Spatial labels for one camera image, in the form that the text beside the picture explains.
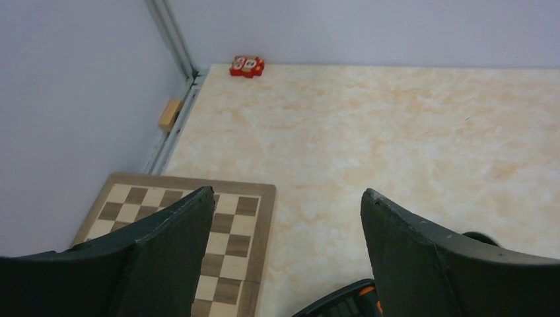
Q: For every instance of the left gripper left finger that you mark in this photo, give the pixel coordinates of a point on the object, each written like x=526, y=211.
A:
x=148, y=268

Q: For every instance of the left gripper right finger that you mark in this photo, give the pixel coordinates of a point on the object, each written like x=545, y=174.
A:
x=423, y=269

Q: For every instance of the black orange screwdriver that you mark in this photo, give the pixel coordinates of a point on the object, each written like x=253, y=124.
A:
x=369, y=302

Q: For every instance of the black plastic tool case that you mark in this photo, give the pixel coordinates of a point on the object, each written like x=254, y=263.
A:
x=342, y=302

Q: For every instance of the wooden chessboard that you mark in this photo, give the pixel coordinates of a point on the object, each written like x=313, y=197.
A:
x=232, y=267

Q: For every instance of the left wooden block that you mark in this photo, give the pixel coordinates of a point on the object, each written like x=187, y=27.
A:
x=170, y=114

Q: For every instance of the red toy car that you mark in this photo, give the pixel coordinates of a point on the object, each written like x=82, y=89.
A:
x=247, y=66

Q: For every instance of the aluminium frame rail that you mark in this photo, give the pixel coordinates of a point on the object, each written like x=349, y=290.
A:
x=186, y=81

